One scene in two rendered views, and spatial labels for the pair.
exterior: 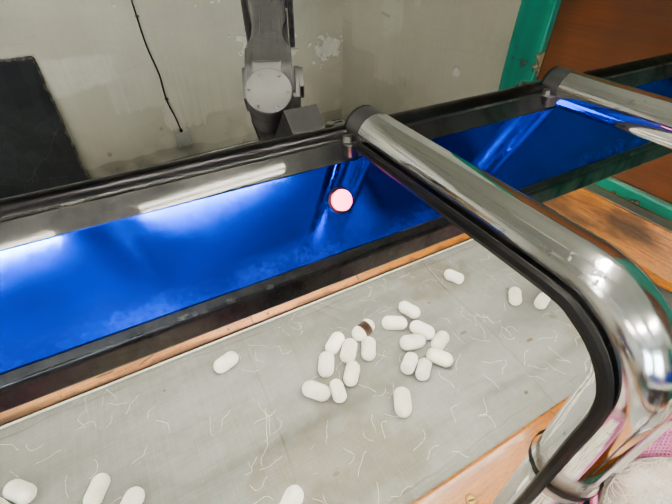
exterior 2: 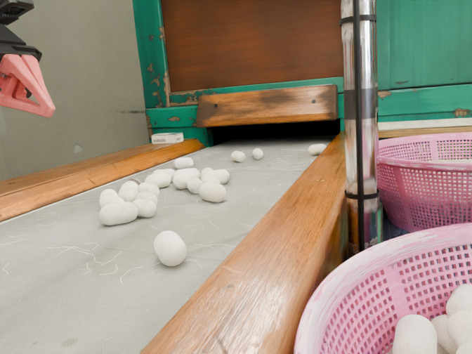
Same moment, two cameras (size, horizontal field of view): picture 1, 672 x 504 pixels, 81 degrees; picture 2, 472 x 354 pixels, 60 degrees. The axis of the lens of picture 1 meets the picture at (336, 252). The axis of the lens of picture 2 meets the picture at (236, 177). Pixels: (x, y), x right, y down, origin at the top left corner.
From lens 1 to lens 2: 0.40 m
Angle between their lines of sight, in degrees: 46
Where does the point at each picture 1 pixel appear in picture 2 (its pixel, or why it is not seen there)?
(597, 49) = (197, 11)
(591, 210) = (248, 102)
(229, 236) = not seen: outside the picture
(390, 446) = (228, 212)
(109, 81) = not seen: outside the picture
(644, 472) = not seen: hidden behind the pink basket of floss
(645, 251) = (293, 105)
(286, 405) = (89, 237)
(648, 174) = (265, 71)
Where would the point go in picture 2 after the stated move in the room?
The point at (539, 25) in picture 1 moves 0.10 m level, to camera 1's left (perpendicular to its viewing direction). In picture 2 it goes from (152, 9) to (111, 5)
